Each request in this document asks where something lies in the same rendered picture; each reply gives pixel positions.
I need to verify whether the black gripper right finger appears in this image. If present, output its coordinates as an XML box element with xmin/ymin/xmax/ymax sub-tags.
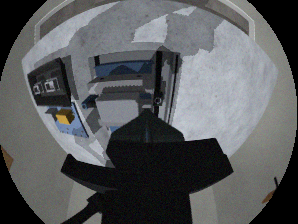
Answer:
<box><xmin>147</xmin><ymin>109</ymin><xmax>185</xmax><ymax>143</ymax></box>

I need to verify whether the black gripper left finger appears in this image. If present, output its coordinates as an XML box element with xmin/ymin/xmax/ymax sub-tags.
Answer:
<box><xmin>109</xmin><ymin>109</ymin><xmax>147</xmax><ymax>143</ymax></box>

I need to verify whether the yellow brass block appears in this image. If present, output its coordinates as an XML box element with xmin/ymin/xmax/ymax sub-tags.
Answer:
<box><xmin>56</xmin><ymin>109</ymin><xmax>75</xmax><ymax>125</ymax></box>

